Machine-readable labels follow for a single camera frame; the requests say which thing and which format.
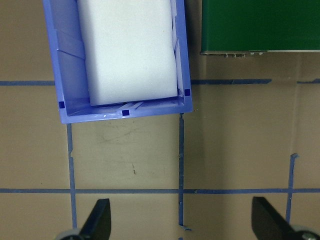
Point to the blue plastic bin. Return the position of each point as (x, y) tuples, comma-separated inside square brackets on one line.
[(67, 75)]

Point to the white foam pad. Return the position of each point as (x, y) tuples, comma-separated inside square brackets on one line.
[(130, 50)]

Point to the green belt conveyor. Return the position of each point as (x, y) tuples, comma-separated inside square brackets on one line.
[(250, 25)]

